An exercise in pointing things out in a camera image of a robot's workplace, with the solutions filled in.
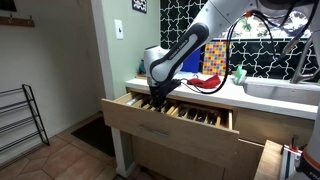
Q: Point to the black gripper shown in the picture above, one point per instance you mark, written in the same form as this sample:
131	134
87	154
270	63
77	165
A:
159	92

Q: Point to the wooden drawer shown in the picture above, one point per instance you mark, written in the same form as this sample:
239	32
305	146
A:
259	126
203	132

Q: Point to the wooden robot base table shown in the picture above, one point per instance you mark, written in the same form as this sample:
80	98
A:
270	162

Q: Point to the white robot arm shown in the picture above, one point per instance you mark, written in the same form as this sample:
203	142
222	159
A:
215	17

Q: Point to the wooden right drawer front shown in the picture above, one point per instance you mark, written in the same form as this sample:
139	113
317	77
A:
259	126

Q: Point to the wooden trivet board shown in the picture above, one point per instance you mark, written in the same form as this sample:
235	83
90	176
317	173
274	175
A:
141	76

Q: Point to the blue tea kettle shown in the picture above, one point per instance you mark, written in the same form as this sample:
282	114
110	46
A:
142	67

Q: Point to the blue cutting board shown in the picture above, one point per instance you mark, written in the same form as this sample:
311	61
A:
191	64

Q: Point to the red cloth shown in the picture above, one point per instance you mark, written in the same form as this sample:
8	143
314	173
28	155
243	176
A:
209	83

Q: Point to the wooden cabinet double doors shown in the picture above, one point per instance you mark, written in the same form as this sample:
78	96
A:
173	164

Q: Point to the dark floor mat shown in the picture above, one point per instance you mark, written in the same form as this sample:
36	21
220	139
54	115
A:
97	134

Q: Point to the green dish brush holder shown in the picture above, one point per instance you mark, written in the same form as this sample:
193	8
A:
239	75

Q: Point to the wooden right cabinet door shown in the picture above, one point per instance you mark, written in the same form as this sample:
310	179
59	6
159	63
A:
246	161

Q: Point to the black metal shoe rack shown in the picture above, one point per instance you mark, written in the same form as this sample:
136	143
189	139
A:
20	118

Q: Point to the stainless steel sink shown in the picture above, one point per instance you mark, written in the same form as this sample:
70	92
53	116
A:
282	90

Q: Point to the white light switch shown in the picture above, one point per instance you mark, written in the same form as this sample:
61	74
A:
119	29

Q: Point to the patterned wall picture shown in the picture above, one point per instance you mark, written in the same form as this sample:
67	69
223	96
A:
139	5

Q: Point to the wooden coat hook rail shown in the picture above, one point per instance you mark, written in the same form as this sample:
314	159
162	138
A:
13	21

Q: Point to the dark framed wall picture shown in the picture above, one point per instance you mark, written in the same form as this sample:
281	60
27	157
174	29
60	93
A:
8	5

